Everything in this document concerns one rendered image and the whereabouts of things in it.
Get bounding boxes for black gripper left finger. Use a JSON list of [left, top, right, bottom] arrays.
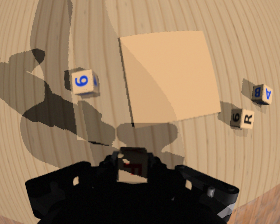
[[25, 151, 119, 219]]

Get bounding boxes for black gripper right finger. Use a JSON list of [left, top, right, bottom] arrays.
[[147, 152, 239, 223]]

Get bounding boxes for tan square mat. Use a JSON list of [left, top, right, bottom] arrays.
[[120, 31, 221, 128]]

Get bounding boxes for tan block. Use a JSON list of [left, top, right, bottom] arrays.
[[230, 108, 254, 129], [252, 84, 273, 105], [117, 147, 149, 182], [71, 69, 99, 96]]

